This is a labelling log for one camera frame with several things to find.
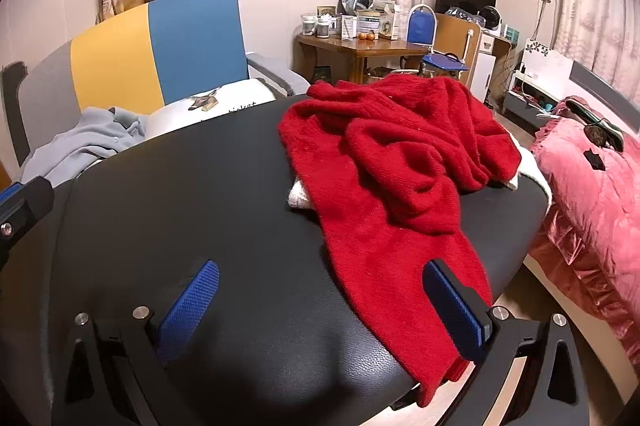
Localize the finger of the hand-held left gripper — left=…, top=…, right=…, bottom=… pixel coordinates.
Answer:
left=0, top=177, right=55, bottom=267

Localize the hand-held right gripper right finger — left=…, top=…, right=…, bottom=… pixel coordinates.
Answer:
left=390, top=258, right=593, bottom=426

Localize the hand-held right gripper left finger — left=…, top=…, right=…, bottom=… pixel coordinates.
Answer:
left=52, top=258, right=221, bottom=426

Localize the white knit sweater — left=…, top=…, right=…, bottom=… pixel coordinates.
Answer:
left=287, top=146, right=553, bottom=212

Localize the red knit sweater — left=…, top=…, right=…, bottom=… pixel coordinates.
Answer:
left=277, top=73, right=523, bottom=408

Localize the light blue garment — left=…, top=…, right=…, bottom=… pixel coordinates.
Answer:
left=12, top=106, right=148, bottom=187

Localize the pink quilt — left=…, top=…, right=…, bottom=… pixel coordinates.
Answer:
left=522, top=98, right=640, bottom=357

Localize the white printed pillow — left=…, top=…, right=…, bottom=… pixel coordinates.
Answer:
left=145, top=78, right=278, bottom=139

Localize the grey yellow blue sofa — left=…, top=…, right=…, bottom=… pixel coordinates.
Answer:
left=0, top=0, right=311, bottom=187

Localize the white desk cabinet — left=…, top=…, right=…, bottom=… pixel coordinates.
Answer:
left=470, top=33, right=516, bottom=104

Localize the white floral side cabinet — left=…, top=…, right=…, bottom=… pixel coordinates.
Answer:
left=502, top=38, right=576, bottom=122

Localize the wooden cabinet panel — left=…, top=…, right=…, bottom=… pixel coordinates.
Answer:
left=432, top=12, right=483, bottom=87

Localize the wooden desk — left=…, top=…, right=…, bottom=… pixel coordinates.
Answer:
left=295, top=31, right=431, bottom=87

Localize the blue folding chair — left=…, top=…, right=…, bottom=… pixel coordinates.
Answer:
left=397, top=3, right=471, bottom=79

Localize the white carton box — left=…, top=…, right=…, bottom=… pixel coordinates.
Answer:
left=377, top=1, right=402, bottom=41

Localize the black small fan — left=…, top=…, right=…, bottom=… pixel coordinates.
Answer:
left=477, top=5, right=502, bottom=31

